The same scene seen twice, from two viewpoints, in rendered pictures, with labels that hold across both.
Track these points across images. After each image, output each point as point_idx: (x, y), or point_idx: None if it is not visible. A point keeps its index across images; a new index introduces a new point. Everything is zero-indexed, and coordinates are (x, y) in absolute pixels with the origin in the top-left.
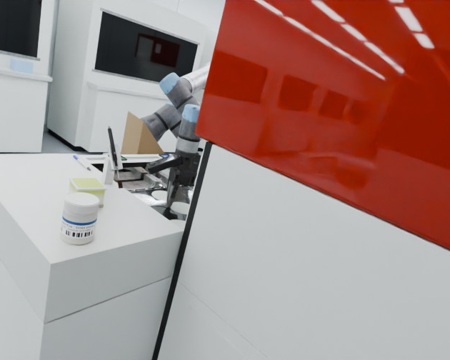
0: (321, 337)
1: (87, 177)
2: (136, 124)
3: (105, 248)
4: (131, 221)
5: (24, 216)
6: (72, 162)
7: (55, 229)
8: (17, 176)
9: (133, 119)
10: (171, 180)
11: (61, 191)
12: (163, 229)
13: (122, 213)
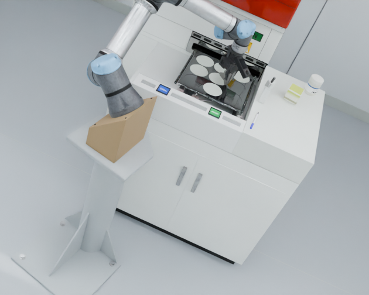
0: None
1: (266, 110)
2: (144, 111)
3: (305, 83)
4: (282, 82)
5: (318, 109)
6: (258, 125)
7: (313, 98)
8: (301, 131)
9: (138, 113)
10: (236, 69)
11: (290, 111)
12: (274, 71)
13: (280, 86)
